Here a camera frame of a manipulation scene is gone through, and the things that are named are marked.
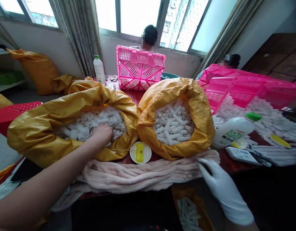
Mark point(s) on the heap of white foam tubes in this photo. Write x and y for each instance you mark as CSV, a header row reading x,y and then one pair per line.
x,y
174,125

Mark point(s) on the person's left fingers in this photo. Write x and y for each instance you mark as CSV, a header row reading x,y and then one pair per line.
x,y
109,133

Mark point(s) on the large pink plastic basket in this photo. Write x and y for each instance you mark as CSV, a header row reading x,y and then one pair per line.
x,y
234,89

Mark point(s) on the person's right fingers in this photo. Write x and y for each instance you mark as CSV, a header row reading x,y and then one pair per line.
x,y
206,164

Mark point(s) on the crumpled empty yellow sack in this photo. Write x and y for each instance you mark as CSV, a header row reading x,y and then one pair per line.
x,y
66,83

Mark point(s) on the stack of white cloths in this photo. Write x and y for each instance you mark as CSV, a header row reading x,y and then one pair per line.
x,y
277,155

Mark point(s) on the narrow open yellow woven sack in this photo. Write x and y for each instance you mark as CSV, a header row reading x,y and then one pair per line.
x,y
162,93

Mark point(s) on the green basin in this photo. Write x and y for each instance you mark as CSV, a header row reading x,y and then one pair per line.
x,y
170,75

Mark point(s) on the wide open yellow woven sack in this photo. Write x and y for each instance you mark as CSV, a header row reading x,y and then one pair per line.
x,y
42,120

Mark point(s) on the plain white bottle green cap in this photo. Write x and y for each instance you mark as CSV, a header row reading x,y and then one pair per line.
x,y
99,69

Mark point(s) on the person's left hand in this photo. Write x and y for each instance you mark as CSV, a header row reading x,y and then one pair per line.
x,y
102,134

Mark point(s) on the person's right hand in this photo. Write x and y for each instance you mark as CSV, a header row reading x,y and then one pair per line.
x,y
222,190

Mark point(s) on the white round dish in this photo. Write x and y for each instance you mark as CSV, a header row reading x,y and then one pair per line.
x,y
133,156

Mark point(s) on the white work gloves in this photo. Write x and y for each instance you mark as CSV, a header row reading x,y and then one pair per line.
x,y
113,78

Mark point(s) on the pink fleece blanket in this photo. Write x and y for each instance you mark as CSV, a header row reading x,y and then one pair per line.
x,y
138,175

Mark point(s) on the grey curtain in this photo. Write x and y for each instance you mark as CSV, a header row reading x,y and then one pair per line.
x,y
78,36
229,31

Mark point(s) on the brown wooden cabinet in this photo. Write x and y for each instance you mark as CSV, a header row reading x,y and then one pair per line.
x,y
277,55

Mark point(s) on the white bottle printed green label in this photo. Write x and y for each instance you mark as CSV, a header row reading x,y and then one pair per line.
x,y
232,130

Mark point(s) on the small window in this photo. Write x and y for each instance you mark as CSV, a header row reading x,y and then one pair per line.
x,y
39,12

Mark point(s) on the spread of white foam tubes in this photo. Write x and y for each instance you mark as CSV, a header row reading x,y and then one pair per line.
x,y
265,115

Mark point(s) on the pile of white foam tubes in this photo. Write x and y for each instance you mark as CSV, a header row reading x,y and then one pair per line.
x,y
85,122

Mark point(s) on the red plastic basket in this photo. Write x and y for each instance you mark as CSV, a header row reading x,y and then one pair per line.
x,y
13,113

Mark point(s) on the yellow sponge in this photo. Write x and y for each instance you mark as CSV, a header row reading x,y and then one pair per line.
x,y
138,157
280,140

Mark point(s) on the small yellow woven sack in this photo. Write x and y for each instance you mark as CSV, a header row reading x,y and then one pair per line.
x,y
205,216

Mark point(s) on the white printed packet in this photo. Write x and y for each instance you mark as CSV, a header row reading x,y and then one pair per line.
x,y
241,155

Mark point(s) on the thin wooden stick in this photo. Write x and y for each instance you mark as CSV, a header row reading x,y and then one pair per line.
x,y
123,150

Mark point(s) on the white shelf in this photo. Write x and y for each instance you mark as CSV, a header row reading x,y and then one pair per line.
x,y
6,79

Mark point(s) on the full tied yellow woven sack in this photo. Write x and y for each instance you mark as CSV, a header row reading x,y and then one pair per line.
x,y
39,69

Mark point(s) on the large window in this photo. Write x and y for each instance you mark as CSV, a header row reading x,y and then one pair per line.
x,y
138,14

